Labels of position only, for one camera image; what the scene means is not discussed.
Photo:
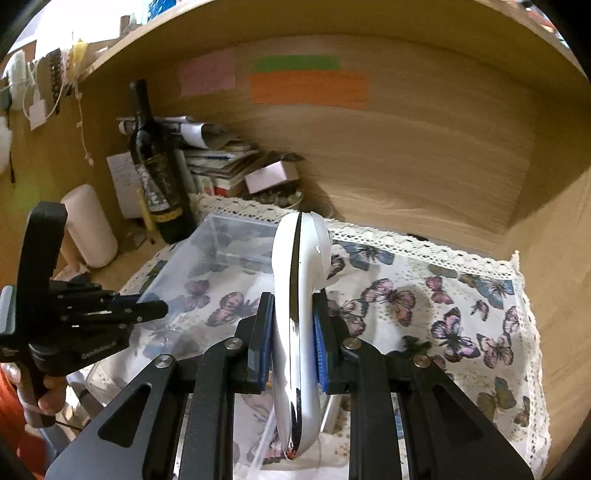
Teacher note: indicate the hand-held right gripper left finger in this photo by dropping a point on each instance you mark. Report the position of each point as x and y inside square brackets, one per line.
[263, 344]

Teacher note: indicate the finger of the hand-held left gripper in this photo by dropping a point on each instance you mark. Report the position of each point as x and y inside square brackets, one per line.
[147, 310]
[99, 291]

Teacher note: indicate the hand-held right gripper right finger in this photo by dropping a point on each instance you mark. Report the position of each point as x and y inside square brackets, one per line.
[320, 357]

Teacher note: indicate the white fabric shaver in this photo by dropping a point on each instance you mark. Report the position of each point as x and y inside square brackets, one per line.
[301, 258]

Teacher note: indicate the clear plastic storage box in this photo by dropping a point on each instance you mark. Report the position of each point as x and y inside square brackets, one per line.
[217, 240]

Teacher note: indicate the person's left hand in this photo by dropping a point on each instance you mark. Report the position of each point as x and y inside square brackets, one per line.
[51, 398]

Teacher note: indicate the white paper roll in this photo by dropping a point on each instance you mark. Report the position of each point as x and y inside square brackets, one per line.
[90, 226]

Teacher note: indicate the white paper sheet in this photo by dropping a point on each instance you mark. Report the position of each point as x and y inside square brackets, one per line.
[122, 182]

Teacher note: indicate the butterfly print lace tablecloth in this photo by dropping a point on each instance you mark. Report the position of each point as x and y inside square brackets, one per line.
[415, 295]

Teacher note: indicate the dark wine bottle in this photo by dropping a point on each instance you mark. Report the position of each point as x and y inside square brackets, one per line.
[159, 184]

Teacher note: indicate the bowl of pebbles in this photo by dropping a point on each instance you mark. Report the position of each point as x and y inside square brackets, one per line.
[281, 199]

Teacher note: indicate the stack of books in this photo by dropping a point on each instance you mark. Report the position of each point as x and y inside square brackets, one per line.
[221, 170]

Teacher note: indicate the pink cardboard box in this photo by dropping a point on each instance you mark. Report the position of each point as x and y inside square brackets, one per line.
[270, 177]

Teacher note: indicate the rolled newspaper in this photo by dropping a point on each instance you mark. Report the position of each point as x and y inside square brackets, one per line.
[194, 129]

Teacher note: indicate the white paper tag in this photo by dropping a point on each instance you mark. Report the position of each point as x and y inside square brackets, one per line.
[39, 114]

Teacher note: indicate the black lace ribbon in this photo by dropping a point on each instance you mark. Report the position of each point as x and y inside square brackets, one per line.
[55, 78]

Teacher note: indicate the yellow ribbon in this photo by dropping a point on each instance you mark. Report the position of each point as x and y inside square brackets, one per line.
[79, 53]

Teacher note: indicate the pink sticky note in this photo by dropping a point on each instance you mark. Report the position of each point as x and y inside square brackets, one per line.
[207, 74]

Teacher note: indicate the orange sticky note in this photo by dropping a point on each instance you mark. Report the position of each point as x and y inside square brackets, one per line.
[309, 90]

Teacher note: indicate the green sticky note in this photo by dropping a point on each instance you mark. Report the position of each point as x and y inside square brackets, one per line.
[295, 63]

